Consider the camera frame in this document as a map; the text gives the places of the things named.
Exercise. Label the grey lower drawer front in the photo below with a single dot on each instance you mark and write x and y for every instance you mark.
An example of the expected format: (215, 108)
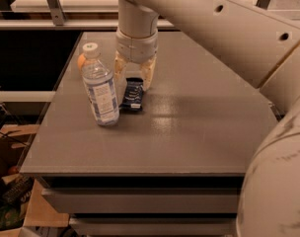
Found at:
(153, 227)

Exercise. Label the grey upper drawer front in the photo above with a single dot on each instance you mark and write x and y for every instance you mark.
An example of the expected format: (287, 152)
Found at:
(142, 200)

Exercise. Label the black remote control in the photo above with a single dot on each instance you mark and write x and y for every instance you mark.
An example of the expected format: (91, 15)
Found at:
(17, 188)

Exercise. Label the orange fruit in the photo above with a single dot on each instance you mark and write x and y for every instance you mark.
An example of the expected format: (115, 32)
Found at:
(80, 61)

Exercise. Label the brown cardboard box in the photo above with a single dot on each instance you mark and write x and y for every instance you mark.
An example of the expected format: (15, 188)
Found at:
(41, 219)

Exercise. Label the metal shelf frame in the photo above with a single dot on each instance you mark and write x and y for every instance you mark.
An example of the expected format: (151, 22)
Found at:
(74, 14)

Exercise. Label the green snack bag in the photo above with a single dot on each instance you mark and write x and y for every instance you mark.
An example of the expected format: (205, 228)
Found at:
(10, 218)

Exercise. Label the blue rxbar blueberry wrapper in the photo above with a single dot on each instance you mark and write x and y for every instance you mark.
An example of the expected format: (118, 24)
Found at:
(133, 95)

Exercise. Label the grey drawer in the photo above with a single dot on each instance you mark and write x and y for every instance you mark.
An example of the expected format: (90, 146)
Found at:
(153, 227)
(142, 200)

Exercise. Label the clear plastic water bottle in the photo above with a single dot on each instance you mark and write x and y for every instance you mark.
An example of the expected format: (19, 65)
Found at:
(100, 87)

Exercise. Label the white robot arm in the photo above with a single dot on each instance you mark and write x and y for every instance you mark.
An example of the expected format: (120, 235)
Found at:
(264, 50)

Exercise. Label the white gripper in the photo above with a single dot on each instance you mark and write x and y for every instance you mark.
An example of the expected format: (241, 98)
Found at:
(136, 48)

